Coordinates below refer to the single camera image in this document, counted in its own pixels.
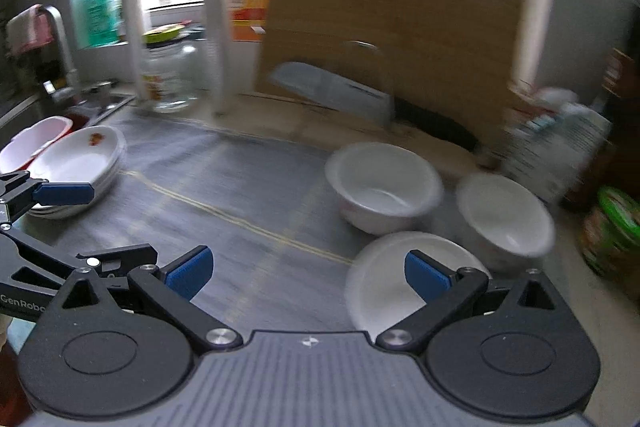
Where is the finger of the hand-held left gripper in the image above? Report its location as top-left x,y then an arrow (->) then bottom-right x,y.
0,172 -> 96,224
0,227 -> 158,283

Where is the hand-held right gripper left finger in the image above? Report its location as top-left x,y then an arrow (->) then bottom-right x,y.
62,246 -> 243,352

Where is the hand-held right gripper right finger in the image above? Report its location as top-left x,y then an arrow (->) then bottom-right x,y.
375,251 -> 556,350

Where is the oval white deep plate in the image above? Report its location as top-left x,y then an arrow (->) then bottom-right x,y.
30,125 -> 127,188

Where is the white bowl with faint print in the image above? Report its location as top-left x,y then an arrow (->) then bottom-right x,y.
345,231 -> 493,343

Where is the round white plate fruit print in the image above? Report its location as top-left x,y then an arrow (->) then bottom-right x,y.
30,157 -> 124,214

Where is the white ceramic bowl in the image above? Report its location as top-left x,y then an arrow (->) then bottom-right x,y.
455,172 -> 557,269

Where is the white bowl with pink flower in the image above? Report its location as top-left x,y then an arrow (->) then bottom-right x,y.
324,142 -> 445,236

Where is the white and pink basin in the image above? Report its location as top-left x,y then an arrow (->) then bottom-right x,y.
0,116 -> 74,172

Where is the metal sink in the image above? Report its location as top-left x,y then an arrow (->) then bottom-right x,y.
0,89 -> 137,145

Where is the grey checked cloth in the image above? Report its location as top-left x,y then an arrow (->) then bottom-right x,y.
10,109 -> 481,348

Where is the metal faucet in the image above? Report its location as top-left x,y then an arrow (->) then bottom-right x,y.
41,4 -> 82,108

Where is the clear glass jar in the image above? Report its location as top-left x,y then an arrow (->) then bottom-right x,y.
139,24 -> 202,114

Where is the cling film roll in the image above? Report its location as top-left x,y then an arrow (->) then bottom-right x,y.
201,0 -> 235,116
122,0 -> 151,108

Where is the red cloth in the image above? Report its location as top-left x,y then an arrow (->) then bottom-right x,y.
6,4 -> 56,56

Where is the crumpled clear plastic bag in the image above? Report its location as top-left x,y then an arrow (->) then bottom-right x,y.
504,102 -> 614,204

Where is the green dish soap bottle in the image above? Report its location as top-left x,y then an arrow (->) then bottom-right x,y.
82,0 -> 123,48

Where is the green lid jar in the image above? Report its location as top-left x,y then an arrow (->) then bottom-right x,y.
580,186 -> 640,279

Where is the red and white food packet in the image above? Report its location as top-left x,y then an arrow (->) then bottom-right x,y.
510,82 -> 576,118

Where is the wooden cutting board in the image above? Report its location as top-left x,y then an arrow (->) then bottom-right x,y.
254,0 -> 531,168

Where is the black handled kitchen knife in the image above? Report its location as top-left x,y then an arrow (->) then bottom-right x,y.
267,62 -> 481,152

